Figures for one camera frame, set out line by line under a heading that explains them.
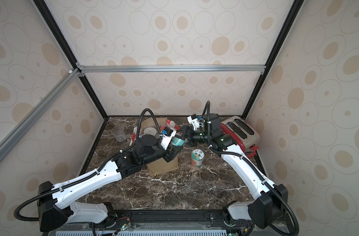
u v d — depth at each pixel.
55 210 0.39
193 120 0.67
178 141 0.66
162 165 0.83
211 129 0.55
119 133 1.06
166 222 0.73
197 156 0.88
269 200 0.39
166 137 0.57
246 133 0.87
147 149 0.51
